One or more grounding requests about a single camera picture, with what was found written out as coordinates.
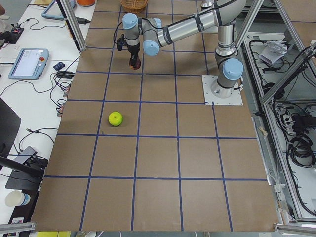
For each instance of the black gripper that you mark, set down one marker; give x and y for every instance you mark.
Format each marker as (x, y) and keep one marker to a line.
(134, 50)

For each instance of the red apple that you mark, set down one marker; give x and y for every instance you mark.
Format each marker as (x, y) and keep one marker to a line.
(135, 63)

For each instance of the green apple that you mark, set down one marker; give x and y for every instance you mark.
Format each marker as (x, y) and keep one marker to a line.
(115, 118)

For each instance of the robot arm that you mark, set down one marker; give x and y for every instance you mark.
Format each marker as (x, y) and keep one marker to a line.
(150, 35)

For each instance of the wicker basket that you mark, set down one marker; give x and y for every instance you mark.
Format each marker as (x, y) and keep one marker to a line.
(134, 5)

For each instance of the dark blue pouch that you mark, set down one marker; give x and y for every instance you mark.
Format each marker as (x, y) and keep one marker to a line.
(59, 66)

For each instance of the orange round object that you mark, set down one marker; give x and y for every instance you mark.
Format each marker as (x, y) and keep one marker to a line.
(85, 3)

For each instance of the teach pendant far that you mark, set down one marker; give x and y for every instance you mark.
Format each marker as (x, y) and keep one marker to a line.
(53, 12)

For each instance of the teach pendant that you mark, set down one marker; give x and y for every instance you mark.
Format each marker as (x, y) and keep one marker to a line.
(53, 12)
(29, 64)

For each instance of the teach pendant near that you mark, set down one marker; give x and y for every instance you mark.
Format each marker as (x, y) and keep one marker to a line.
(29, 64)

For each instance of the black monitor stand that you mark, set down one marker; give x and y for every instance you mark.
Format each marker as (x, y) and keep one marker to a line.
(27, 169)

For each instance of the white paper cup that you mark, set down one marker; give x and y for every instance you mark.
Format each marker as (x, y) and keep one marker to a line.
(17, 198)

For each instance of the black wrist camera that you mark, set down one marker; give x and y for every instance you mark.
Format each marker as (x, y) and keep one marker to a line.
(121, 43)

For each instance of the aluminium frame post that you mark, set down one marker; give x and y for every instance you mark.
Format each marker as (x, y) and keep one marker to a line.
(72, 23)

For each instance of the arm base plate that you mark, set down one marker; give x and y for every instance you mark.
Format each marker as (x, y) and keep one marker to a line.
(214, 94)

